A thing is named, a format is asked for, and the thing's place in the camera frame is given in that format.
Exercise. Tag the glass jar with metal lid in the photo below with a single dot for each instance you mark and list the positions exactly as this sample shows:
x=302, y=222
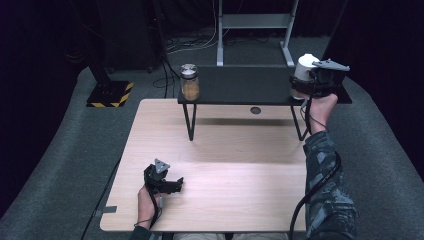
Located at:
x=190, y=83

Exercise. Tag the person's right hand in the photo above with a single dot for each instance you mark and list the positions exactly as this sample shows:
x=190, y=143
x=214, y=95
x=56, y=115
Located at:
x=321, y=110

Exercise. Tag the black stand with striped base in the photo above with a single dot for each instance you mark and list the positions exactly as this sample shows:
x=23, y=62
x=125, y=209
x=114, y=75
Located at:
x=110, y=95

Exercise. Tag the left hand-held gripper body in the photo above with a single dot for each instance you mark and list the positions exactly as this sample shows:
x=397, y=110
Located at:
x=156, y=173

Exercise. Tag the black shelf with metal legs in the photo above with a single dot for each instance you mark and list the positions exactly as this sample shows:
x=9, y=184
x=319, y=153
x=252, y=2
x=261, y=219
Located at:
x=243, y=85

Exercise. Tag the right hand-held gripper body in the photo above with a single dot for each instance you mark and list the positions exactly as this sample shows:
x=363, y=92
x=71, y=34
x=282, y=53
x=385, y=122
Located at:
x=328, y=76

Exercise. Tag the black cabinet on wheels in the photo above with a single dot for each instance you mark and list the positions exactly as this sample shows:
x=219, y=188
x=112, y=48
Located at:
x=130, y=36

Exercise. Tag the person's left leg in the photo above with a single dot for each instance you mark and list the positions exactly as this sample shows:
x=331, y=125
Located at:
x=200, y=237

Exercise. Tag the person's left hand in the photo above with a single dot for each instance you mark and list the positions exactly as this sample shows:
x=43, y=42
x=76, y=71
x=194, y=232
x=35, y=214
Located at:
x=146, y=206

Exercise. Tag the grey metal stand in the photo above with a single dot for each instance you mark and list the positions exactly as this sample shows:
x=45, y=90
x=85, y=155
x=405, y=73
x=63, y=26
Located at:
x=255, y=20

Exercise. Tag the round table grommet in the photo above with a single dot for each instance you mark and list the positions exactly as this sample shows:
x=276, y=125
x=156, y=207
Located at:
x=255, y=110

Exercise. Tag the person's leg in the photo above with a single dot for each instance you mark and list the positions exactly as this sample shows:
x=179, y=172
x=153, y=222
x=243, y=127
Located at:
x=258, y=237
x=200, y=237

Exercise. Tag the person's right leg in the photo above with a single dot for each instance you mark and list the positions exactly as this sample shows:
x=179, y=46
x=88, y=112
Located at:
x=258, y=237

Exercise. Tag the white cup with lid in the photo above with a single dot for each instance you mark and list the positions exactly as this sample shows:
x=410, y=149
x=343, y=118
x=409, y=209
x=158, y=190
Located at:
x=304, y=68

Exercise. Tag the grey tape strip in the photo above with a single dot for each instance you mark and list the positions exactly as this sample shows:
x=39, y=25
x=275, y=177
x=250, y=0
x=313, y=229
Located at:
x=107, y=210

